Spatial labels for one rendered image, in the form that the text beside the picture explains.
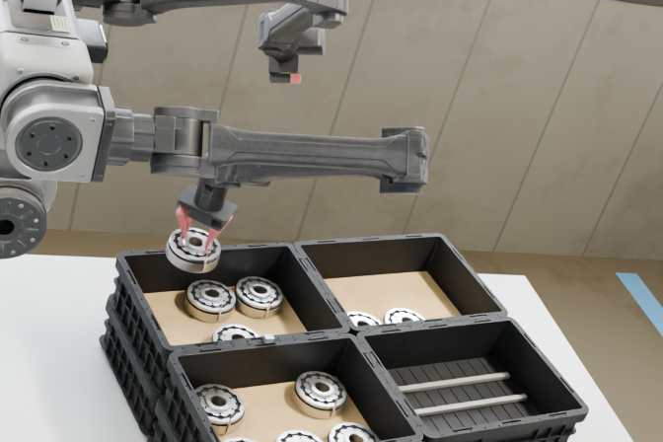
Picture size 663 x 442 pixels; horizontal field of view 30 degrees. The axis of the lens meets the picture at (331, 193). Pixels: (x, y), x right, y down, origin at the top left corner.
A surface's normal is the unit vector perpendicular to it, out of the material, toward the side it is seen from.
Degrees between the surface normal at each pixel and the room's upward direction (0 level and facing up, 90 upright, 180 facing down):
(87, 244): 0
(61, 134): 90
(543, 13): 90
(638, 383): 0
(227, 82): 90
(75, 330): 0
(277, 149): 54
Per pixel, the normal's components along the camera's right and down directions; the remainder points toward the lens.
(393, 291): 0.27, -0.82
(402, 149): 0.17, -0.06
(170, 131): 0.39, -0.05
